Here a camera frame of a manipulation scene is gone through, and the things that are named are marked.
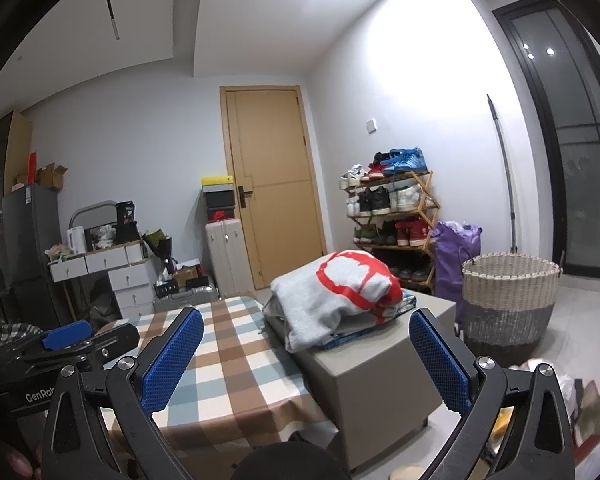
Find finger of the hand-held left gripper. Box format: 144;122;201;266
10;324;142;369
40;320;95;353

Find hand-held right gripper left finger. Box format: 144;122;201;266
40;306;206;480

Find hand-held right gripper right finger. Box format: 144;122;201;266
408;307;577;480

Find grey hoodie with red print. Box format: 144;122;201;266
270;248;406;353

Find white drawer cabinet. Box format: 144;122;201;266
107;262;161;322

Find silver suitcase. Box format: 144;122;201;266
152;285;220;317

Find checkered bed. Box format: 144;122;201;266
102;295;342;456

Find grey ottoman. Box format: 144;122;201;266
262;290;459;472

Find white desktop drawer row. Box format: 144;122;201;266
50;241;149;282

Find grey refrigerator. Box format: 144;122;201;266
1;183;71;332

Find woven laundry basket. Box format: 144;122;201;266
461;252;564;361

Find purple bag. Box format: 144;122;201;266
430;220;483;307

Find white kettle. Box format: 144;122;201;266
67;226;88;255

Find dark wrapped bouquet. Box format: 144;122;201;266
142;229;176;272

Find white suitcase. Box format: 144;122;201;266
205;217;257;299

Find black printed bag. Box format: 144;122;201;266
116;201;142;244

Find white plastic bag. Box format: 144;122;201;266
510;359;579;412

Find wooden shoe rack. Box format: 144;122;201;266
339;147;442;297

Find brown paper bag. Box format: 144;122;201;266
572;381;600;444

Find open cardboard box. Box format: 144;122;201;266
35;162;69;191

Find plain black shoe box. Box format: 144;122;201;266
204;186;241;211

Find rows of shoes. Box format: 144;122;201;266
339;147;437;282

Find tall wooden cabinet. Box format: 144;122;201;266
0;111;34;206

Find wooden door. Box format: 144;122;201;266
219;85;329;292

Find metal pole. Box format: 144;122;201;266
486;94;519;257

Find black framed window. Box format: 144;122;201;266
491;0;600;277

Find black ceiling track lamp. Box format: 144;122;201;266
101;0;121;41

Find grey metal frame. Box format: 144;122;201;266
69;200;119;232

